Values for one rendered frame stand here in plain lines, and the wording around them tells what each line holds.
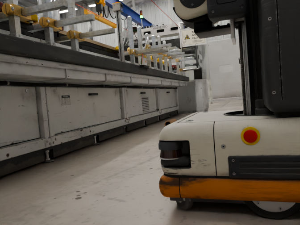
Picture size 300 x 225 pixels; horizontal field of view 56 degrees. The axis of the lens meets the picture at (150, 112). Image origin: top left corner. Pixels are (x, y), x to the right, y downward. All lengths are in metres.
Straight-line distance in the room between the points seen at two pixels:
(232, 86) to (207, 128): 10.88
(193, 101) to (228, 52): 6.43
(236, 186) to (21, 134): 1.32
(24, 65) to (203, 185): 1.07
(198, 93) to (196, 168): 4.62
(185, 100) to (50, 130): 3.99
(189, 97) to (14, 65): 4.44
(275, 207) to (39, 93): 1.50
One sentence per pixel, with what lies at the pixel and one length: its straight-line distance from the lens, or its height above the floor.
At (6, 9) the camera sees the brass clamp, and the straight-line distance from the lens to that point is 1.54.
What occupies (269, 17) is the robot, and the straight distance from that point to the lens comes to 0.89.
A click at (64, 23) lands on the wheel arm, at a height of 0.82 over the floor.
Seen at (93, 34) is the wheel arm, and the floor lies 0.80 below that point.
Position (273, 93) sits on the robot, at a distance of 0.86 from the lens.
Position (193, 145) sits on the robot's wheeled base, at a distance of 0.85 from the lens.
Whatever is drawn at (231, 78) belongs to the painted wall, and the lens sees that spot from 11.73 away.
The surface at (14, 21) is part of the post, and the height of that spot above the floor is 0.78.
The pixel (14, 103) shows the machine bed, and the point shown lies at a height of 0.40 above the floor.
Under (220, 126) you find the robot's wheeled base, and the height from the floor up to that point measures 0.27.
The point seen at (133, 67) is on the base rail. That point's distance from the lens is 2.69.
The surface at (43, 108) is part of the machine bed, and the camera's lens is 1.92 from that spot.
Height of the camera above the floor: 0.37
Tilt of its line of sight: 3 degrees down
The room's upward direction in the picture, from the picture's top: 5 degrees counter-clockwise
